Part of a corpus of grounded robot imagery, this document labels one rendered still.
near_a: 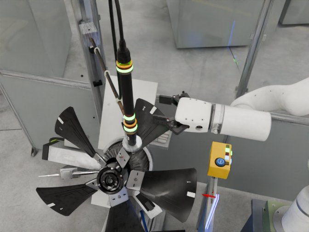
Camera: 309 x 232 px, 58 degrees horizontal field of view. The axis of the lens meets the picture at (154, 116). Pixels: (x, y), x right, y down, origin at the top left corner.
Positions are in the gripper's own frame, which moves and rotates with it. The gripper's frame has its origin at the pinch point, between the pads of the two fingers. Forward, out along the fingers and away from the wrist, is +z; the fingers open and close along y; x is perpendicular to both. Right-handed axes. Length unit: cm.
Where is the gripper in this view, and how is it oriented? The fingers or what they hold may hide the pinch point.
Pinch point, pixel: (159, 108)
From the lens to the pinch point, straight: 85.0
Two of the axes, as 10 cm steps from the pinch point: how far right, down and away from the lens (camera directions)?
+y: 2.3, -7.2, 6.5
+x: 0.0, -6.7, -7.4
